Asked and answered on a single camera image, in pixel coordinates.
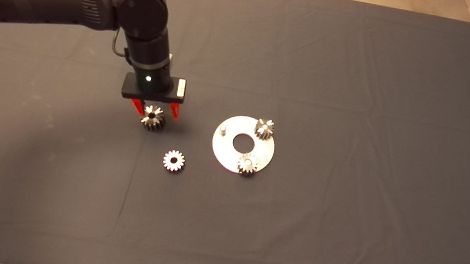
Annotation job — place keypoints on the dark grey table cloth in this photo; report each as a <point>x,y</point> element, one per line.
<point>389,106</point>

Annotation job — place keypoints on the large steel gear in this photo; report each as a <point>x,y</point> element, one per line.
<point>153,119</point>

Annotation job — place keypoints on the small steel gear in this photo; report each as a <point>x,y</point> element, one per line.
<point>247,164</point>
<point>174,161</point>
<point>264,128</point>

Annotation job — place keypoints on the round metal plate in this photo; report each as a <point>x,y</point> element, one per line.
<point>227,150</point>

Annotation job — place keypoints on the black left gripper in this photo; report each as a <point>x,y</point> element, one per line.
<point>131,90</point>

